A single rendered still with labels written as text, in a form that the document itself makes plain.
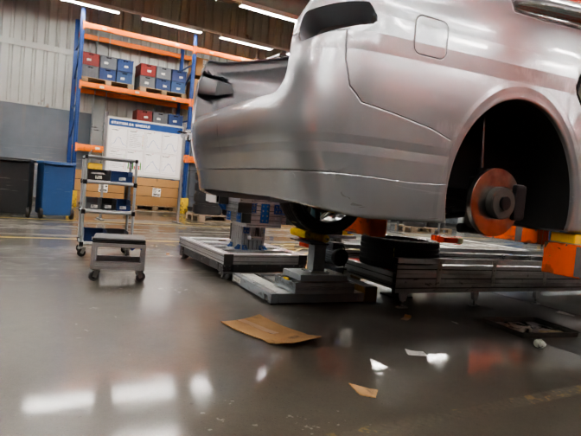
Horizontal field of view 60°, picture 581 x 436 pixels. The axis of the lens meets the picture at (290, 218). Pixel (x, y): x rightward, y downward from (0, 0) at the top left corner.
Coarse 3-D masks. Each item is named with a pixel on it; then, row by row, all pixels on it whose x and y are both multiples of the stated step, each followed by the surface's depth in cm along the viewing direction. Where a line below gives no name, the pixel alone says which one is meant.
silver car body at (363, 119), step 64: (320, 0) 192; (384, 0) 189; (448, 0) 204; (512, 0) 226; (256, 64) 352; (320, 64) 189; (384, 64) 191; (448, 64) 204; (512, 64) 220; (576, 64) 237; (192, 128) 311; (256, 128) 217; (320, 128) 190; (384, 128) 194; (448, 128) 207; (512, 128) 258; (576, 128) 245; (256, 192) 232; (320, 192) 195; (384, 192) 196; (448, 192) 356; (512, 192) 235; (576, 192) 245
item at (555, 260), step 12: (552, 240) 259; (564, 240) 253; (576, 240) 249; (552, 252) 257; (564, 252) 252; (576, 252) 246; (552, 264) 257; (564, 264) 251; (576, 264) 245; (576, 276) 245
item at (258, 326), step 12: (228, 324) 298; (240, 324) 301; (252, 324) 302; (264, 324) 305; (276, 324) 307; (252, 336) 280; (264, 336) 281; (276, 336) 283; (288, 336) 285; (300, 336) 288; (312, 336) 284
